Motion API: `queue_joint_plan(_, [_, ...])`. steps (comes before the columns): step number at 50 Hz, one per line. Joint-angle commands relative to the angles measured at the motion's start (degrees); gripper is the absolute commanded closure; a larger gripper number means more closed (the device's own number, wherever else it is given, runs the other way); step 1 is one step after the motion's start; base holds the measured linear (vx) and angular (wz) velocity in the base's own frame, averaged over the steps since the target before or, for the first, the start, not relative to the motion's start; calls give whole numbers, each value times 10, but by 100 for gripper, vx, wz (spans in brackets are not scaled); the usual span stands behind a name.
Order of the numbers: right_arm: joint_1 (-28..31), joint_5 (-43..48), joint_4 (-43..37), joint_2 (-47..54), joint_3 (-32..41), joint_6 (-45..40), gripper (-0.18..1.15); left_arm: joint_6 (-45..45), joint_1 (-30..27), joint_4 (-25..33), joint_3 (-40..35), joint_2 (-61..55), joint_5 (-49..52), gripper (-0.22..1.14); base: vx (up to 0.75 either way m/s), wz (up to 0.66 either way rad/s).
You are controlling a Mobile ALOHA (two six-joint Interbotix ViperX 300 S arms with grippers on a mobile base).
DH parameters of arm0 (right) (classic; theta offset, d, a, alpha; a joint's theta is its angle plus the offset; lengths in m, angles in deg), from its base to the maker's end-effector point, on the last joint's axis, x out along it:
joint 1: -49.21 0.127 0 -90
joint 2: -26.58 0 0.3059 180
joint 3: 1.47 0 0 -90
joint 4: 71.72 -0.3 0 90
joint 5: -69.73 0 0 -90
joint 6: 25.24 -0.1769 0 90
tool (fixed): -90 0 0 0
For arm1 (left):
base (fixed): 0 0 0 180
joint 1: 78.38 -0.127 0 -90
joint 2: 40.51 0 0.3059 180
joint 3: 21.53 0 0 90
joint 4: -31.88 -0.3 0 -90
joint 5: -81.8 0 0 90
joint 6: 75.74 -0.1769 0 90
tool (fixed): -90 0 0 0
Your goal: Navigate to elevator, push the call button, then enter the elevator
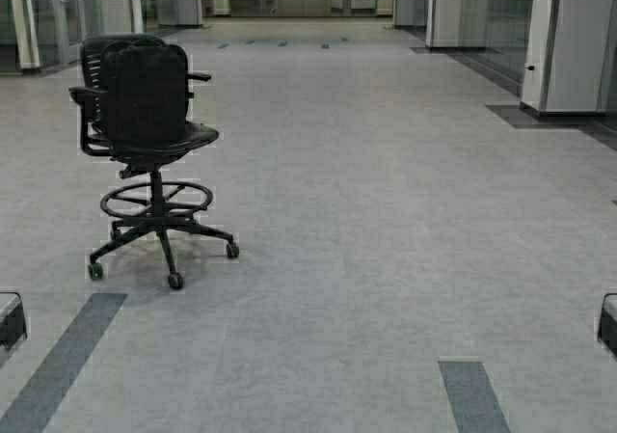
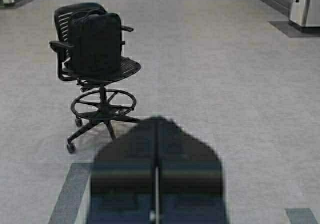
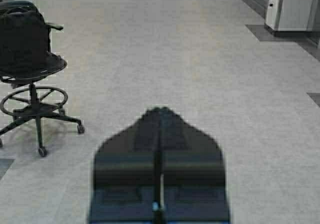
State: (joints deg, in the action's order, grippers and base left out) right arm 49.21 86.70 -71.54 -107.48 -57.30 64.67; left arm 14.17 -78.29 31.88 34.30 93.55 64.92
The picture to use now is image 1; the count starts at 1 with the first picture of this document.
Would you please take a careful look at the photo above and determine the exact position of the black office stool chair front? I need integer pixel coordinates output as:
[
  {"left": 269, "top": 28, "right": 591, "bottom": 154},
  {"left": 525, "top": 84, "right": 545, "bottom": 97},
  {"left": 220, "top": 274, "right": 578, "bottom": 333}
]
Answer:
[{"left": 88, "top": 40, "right": 240, "bottom": 290}]

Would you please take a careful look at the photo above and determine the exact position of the black mesh office chair behind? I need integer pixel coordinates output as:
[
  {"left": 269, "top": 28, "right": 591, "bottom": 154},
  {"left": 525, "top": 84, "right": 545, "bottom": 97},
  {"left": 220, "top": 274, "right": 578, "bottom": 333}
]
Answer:
[{"left": 69, "top": 34, "right": 164, "bottom": 157}]

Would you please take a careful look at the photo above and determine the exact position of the white pillar far right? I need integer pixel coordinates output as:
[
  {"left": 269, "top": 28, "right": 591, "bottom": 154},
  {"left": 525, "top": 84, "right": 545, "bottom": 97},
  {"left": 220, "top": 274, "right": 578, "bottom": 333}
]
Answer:
[{"left": 425, "top": 0, "right": 489, "bottom": 50}]

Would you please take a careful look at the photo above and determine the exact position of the white pillar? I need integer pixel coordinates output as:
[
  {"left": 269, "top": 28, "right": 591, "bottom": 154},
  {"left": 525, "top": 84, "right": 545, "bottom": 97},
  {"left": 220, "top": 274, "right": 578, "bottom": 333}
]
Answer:
[
  {"left": 425, "top": 0, "right": 489, "bottom": 50},
  {"left": 521, "top": 0, "right": 616, "bottom": 116}
]

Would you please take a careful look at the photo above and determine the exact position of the white pillar near right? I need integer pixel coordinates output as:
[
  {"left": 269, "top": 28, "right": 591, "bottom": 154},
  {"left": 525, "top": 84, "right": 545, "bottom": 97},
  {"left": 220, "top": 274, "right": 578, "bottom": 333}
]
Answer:
[{"left": 521, "top": 0, "right": 616, "bottom": 116}]

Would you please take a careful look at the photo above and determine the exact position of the white door frame left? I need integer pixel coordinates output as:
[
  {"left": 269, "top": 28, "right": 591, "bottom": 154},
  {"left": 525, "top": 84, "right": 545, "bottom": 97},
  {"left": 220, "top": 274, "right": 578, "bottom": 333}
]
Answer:
[{"left": 11, "top": 0, "right": 41, "bottom": 70}]

